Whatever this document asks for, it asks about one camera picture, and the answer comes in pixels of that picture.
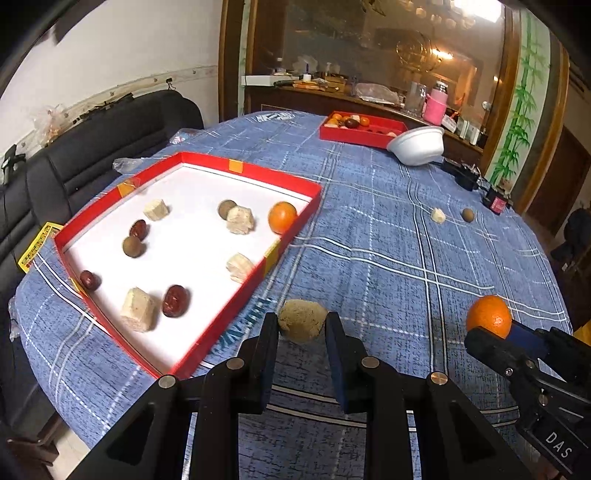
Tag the large round beige chunk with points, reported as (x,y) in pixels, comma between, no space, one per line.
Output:
(301,321)

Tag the black leather sofa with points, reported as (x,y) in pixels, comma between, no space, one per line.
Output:
(115,134)

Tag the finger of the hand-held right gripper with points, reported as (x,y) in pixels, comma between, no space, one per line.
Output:
(531,339)
(489,346)

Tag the crumpled plastic wrap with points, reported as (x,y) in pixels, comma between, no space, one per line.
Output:
(376,92)

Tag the clear plastic bag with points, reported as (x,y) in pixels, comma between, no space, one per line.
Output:
(129,165)
(184,136)

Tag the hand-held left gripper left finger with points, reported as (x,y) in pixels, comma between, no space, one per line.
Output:
(270,360)

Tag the small red date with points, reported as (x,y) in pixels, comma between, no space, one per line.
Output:
(90,280)

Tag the pile of oranges and dates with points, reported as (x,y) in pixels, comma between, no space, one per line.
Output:
(352,122)

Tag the black charger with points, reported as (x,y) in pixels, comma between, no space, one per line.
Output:
(461,173)

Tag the red tray with white inside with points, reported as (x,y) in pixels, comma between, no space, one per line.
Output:
(194,249)

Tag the white bowl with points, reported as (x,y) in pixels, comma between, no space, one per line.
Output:
(415,147)

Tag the wooden sideboard with mirror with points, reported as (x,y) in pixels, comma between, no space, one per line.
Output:
(332,46)

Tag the brown wooden door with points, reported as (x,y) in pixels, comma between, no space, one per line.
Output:
(563,184)

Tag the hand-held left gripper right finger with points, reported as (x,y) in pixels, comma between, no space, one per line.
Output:
(334,369)

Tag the pink cup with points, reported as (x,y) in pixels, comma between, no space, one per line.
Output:
(435,108)

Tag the shallow red tray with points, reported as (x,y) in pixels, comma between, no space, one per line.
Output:
(351,137)

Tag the bamboo wall decal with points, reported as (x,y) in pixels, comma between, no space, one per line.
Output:
(524,101)

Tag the orange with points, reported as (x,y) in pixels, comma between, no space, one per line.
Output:
(489,316)
(282,217)

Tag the clear glass jar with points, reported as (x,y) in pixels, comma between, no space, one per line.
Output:
(417,98)

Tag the black and red device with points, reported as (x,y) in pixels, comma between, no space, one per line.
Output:
(496,199)

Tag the flat white box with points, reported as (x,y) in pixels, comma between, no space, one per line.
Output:
(258,80)

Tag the yellow packet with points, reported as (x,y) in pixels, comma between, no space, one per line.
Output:
(39,247)

